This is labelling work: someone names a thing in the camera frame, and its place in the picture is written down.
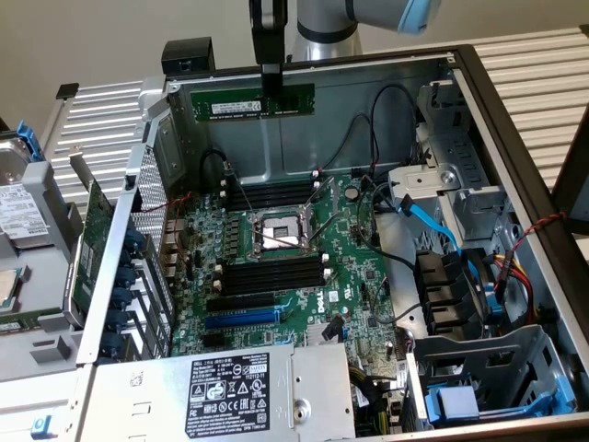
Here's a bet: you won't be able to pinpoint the green RAM stick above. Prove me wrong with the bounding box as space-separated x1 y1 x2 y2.
190 82 317 123
0 308 64 335

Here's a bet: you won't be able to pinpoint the RAM slot white clips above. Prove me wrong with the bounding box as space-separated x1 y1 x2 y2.
219 180 321 203
214 252 329 273
213 268 333 291
220 170 319 191

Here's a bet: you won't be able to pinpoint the black box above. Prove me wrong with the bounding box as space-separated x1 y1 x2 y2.
160 40 217 77

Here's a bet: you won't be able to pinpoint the open metal PC case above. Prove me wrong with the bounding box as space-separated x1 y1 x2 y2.
75 43 589 442

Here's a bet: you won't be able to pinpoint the thin metal locking lever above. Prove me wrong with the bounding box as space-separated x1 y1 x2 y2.
225 166 259 217
306 174 336 208
309 214 341 244

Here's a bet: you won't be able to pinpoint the metal CPU socket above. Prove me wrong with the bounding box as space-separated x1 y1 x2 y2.
246 202 321 259

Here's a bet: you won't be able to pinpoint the metal rear port block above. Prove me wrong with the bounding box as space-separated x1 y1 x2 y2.
162 218 189 278

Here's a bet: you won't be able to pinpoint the metal disk bay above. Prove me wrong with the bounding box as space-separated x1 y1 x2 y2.
386 80 513 246

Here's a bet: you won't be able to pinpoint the green Dell motherboard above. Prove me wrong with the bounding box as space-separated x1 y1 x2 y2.
168 172 411 372

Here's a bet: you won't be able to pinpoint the long black expansion slot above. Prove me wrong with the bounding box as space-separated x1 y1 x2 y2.
205 292 277 314

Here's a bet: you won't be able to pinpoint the green graphics card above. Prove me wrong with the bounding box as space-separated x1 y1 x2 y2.
62 145 117 324

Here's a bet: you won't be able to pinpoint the blue expansion slot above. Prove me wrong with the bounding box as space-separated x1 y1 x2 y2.
203 308 281 331

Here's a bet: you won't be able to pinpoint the silver chipset heatsink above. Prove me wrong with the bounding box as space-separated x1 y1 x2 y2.
305 321 345 347

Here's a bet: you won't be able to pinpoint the silver hard disk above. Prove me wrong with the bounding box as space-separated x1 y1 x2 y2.
0 140 52 250

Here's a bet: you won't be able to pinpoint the black case fan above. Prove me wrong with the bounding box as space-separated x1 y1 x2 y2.
412 248 490 341

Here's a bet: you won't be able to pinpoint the grey parts rack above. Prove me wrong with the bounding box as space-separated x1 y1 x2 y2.
0 160 87 384

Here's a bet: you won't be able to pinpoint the dark panel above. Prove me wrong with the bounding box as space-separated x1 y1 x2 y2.
550 105 589 237

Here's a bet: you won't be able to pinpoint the blue plastic latch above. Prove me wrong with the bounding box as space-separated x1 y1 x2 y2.
482 283 506 324

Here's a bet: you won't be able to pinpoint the silver CPU chip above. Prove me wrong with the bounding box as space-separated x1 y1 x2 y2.
0 265 23 315

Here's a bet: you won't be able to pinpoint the silver power supply unit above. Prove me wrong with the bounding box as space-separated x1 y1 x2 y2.
77 343 358 442

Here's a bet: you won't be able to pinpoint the grey disk bay cage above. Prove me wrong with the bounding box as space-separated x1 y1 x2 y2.
404 324 579 432

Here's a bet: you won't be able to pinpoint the blue disk caddy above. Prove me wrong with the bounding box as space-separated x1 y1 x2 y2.
425 376 577 427

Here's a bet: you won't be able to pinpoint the blue case latch button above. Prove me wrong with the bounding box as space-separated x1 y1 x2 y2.
30 413 54 441

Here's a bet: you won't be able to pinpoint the thin red wire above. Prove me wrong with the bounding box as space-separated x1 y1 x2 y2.
140 192 193 215

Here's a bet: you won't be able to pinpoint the blue SATA wire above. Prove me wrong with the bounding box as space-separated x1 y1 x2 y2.
397 192 496 305

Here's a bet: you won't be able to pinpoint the blue disk bracket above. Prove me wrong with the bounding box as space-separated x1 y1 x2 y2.
16 119 46 162

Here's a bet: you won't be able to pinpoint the red black twisted wire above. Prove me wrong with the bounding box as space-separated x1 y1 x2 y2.
499 211 569 260

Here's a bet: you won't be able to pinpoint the yellow red power wires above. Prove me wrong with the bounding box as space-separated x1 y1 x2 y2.
493 251 540 324

